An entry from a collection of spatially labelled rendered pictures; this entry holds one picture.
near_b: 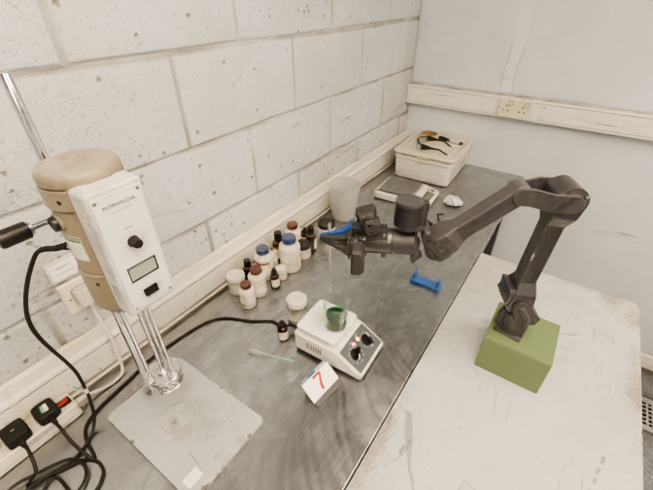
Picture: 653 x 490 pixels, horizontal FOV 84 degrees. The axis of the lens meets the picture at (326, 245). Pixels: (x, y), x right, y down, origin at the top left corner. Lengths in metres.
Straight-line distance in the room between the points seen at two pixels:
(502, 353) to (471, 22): 1.55
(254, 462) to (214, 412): 0.15
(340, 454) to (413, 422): 0.18
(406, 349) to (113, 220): 0.78
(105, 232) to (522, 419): 0.91
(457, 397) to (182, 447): 0.63
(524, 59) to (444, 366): 1.47
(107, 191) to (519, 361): 0.90
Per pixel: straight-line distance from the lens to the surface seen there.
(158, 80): 0.99
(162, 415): 0.98
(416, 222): 0.76
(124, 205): 0.54
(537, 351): 1.01
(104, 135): 0.94
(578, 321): 1.32
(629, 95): 2.06
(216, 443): 0.91
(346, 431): 0.91
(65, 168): 0.56
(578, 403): 1.11
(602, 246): 2.30
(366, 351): 0.98
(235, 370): 1.01
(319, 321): 0.97
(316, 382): 0.94
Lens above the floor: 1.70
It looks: 35 degrees down
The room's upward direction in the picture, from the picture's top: straight up
